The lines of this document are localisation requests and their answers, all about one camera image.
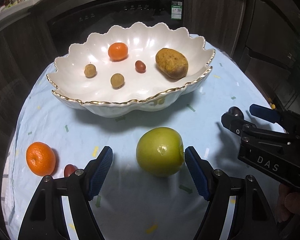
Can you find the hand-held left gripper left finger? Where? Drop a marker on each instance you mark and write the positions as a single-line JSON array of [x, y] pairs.
[[101, 172]]

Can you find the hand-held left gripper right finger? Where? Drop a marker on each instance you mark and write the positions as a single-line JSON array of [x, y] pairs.
[[196, 173]]

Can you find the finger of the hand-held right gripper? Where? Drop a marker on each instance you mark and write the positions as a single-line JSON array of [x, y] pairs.
[[263, 112], [233, 123]]

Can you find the small dark round fruit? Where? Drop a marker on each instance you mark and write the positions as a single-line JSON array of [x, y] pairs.
[[236, 111]]

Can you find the green apple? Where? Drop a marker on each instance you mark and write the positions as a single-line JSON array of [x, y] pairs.
[[160, 152]]

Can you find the brown longan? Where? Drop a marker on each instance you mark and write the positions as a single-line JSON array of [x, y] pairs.
[[117, 80], [90, 70]]

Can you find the white scalloped gold-rimmed bowl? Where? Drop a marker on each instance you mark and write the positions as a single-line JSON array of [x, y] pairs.
[[145, 90]]

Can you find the red jujube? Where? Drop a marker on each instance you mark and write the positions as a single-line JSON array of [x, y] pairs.
[[68, 170], [140, 66]]

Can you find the orange tangerine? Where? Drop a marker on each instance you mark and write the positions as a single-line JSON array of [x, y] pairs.
[[40, 158], [118, 51]]

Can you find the person's right hand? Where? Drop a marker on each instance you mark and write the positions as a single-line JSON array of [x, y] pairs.
[[291, 202]]

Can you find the light blue confetti tablecloth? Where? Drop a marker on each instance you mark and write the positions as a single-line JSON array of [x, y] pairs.
[[130, 205]]

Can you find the tall dark cabinet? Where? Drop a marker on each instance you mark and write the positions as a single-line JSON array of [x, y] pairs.
[[277, 42]]

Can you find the brown potato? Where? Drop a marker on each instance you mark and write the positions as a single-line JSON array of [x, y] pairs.
[[172, 63]]

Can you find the dark wood cabinet door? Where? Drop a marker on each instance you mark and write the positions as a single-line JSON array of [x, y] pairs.
[[215, 17], [15, 55]]

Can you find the built-in black oven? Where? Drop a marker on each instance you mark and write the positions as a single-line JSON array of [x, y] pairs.
[[102, 7]]

